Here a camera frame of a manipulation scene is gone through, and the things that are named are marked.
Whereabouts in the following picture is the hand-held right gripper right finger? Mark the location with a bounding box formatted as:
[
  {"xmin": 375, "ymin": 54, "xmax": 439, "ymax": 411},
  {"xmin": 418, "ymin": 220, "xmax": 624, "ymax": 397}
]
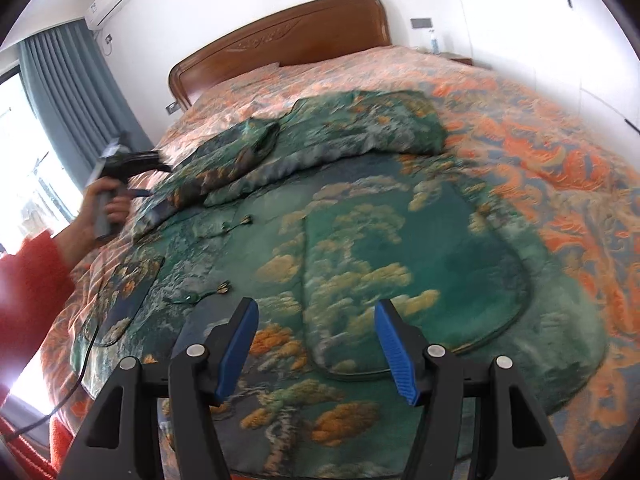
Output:
[{"xmin": 375, "ymin": 299, "xmax": 573, "ymax": 480}]

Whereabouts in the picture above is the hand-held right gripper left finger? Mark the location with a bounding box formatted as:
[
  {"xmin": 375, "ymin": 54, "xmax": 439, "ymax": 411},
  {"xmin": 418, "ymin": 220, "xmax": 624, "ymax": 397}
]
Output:
[{"xmin": 62, "ymin": 298, "xmax": 259, "ymax": 480}]

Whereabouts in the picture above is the green patterned padded jacket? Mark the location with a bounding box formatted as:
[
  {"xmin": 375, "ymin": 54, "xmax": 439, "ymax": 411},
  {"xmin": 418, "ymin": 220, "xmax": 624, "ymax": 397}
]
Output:
[{"xmin": 75, "ymin": 89, "xmax": 608, "ymax": 461}]

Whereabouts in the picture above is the person's left forearm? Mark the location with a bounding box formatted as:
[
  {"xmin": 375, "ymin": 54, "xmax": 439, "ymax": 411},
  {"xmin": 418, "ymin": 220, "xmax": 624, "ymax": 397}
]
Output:
[{"xmin": 0, "ymin": 217, "xmax": 96, "ymax": 401}]

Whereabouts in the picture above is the person's left hand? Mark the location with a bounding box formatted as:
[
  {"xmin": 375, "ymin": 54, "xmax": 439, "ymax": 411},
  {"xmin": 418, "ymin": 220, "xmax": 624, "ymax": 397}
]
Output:
[{"xmin": 75, "ymin": 179, "xmax": 135, "ymax": 244}]

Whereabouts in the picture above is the grey-blue curtain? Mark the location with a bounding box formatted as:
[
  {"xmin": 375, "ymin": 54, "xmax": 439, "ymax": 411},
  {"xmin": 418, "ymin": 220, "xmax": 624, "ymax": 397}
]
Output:
[{"xmin": 17, "ymin": 20, "xmax": 156, "ymax": 196}]

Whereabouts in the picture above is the glass balcony door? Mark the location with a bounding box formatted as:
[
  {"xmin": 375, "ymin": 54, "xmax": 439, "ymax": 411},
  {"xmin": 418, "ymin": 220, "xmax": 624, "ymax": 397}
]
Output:
[{"xmin": 0, "ymin": 72, "xmax": 83, "ymax": 253}]

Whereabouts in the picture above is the wooden bed headboard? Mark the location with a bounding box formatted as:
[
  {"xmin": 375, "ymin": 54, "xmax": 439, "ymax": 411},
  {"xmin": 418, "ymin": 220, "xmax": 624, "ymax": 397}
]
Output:
[{"xmin": 167, "ymin": 0, "xmax": 392, "ymax": 111}]

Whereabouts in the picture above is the orange paisley duvet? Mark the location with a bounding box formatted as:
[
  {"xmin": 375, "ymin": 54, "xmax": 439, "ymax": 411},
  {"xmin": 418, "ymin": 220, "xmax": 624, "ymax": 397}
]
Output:
[{"xmin": 40, "ymin": 45, "xmax": 640, "ymax": 480}]

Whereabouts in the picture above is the white wardrobe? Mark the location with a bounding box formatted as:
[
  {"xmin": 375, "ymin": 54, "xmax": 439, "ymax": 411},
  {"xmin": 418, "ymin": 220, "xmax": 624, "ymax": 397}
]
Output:
[{"xmin": 447, "ymin": 0, "xmax": 640, "ymax": 136}]

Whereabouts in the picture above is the black cable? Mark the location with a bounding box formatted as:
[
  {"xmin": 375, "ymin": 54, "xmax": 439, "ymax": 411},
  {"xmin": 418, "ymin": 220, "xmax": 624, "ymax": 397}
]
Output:
[{"xmin": 0, "ymin": 310, "xmax": 103, "ymax": 436}]

